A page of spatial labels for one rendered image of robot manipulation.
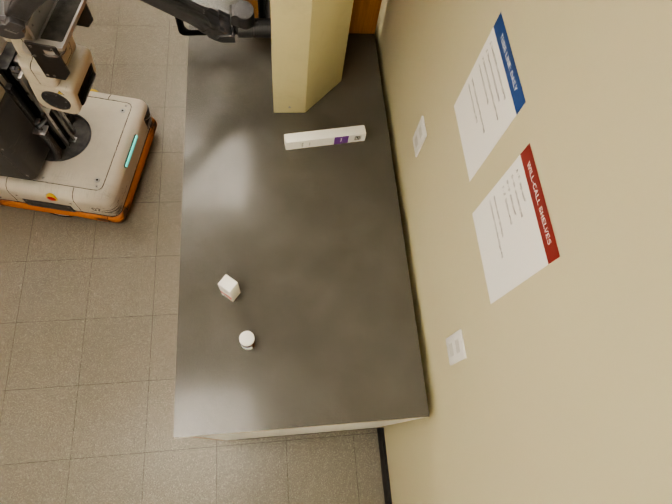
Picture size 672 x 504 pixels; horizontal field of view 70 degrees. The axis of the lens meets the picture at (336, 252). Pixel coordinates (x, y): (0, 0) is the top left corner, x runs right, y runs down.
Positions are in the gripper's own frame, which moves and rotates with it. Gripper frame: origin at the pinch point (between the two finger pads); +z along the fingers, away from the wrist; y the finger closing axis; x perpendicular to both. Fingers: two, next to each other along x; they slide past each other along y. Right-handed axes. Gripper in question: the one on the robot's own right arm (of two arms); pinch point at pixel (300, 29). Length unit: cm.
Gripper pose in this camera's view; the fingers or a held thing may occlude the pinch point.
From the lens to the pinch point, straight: 169.6
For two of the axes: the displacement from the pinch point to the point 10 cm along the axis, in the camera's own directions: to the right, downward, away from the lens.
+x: -1.1, 3.8, 9.2
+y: -0.8, -9.2, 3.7
